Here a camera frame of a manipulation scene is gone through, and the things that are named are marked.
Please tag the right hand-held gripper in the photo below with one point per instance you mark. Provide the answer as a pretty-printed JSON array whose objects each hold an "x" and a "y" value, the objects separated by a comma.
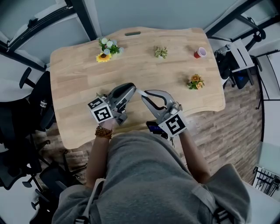
[{"x": 175, "y": 123}]

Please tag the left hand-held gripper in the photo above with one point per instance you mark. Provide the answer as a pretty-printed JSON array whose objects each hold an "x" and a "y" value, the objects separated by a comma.
[{"x": 101, "y": 113}]

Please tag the person's right forearm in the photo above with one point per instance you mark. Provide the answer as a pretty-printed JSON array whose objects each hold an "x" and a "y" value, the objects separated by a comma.
[{"x": 193, "y": 157}]

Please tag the person's left forearm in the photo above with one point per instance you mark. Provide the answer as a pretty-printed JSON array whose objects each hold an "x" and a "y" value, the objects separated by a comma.
[{"x": 96, "y": 159}]

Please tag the black device with blue screen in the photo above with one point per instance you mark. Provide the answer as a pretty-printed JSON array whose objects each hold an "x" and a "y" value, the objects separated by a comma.
[{"x": 155, "y": 128}]

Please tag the orange flower potted plant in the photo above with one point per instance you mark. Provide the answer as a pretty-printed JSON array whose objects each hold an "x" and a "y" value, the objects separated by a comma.
[{"x": 195, "y": 82}]

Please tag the sunflower and daisy bouquet pot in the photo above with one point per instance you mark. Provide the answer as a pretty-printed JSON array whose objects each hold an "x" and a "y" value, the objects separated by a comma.
[{"x": 108, "y": 51}]

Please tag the pale green succulent pot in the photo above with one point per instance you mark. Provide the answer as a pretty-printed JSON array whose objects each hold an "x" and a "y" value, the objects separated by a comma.
[{"x": 161, "y": 52}]

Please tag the red cup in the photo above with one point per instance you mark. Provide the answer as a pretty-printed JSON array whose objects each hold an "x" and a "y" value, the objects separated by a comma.
[{"x": 199, "y": 53}]

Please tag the black backpack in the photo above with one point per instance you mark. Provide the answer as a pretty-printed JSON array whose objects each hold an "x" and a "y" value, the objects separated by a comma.
[{"x": 225, "y": 65}]

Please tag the black office chair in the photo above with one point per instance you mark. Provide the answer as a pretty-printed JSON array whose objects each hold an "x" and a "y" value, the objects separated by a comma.
[
  {"x": 54, "y": 179},
  {"x": 43, "y": 92},
  {"x": 13, "y": 131}
]

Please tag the black bottle with white label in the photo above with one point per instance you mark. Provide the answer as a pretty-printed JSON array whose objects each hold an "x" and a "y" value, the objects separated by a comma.
[{"x": 43, "y": 105}]

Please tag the person's grey sweatshirt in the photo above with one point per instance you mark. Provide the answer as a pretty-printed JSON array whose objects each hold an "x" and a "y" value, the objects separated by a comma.
[{"x": 148, "y": 186}]

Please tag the clear water bottle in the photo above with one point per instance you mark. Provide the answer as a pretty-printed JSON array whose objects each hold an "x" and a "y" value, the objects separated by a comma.
[{"x": 225, "y": 48}]

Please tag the dark blue bag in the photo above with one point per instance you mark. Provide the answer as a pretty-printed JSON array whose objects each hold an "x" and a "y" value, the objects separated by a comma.
[{"x": 242, "y": 79}]

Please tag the white chair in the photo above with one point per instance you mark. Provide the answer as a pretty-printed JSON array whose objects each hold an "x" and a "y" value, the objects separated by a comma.
[{"x": 241, "y": 57}]

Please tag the black stand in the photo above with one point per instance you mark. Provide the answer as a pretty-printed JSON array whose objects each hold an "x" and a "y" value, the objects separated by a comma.
[{"x": 256, "y": 39}]

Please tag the white board on black stand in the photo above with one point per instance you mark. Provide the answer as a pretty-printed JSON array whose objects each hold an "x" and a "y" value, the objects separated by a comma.
[{"x": 273, "y": 72}]

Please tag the black window frame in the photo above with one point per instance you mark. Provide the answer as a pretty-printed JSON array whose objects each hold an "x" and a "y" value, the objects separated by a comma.
[{"x": 85, "y": 19}]

